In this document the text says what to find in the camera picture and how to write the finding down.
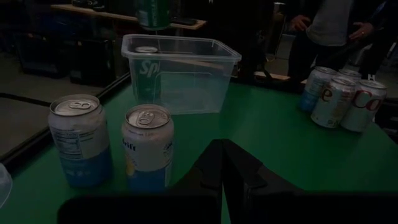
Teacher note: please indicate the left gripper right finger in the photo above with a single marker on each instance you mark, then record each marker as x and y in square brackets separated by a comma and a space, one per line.
[242, 177]

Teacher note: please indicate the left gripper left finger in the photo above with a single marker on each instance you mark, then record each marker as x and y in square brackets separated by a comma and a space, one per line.
[208, 174]

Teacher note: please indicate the clear plastic bin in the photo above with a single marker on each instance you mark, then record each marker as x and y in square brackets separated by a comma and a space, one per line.
[4, 186]
[192, 90]

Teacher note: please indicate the green table mat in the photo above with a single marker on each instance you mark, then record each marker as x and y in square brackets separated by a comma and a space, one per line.
[280, 155]

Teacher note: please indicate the silver Diet Coke can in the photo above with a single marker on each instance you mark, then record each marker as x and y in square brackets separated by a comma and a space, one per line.
[363, 109]
[332, 105]

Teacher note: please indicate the black equipment cases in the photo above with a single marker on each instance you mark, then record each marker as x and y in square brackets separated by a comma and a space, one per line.
[90, 62]

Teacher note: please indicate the person's hand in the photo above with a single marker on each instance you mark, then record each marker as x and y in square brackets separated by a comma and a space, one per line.
[300, 23]
[360, 31]

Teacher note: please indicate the person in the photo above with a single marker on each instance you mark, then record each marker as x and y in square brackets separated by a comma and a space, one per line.
[329, 21]

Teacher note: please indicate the long wooden bench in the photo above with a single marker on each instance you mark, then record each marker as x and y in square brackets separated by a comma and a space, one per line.
[93, 12]

